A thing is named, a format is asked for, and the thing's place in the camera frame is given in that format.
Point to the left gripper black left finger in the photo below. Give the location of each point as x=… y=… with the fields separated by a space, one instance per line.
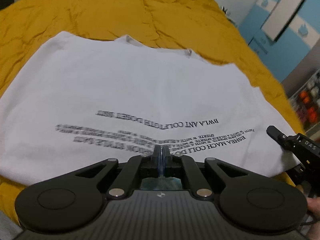
x=71 y=201

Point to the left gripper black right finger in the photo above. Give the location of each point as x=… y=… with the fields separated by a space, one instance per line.
x=250 y=202

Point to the white t-shirt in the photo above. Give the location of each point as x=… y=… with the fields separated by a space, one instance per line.
x=77 y=102

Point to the person's right hand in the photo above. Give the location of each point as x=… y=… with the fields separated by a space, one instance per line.
x=314 y=208

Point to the blue white wardrobe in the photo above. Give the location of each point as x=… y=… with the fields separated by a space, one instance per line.
x=281 y=32

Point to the mustard yellow bedspread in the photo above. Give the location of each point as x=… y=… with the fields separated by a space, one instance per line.
x=197 y=25

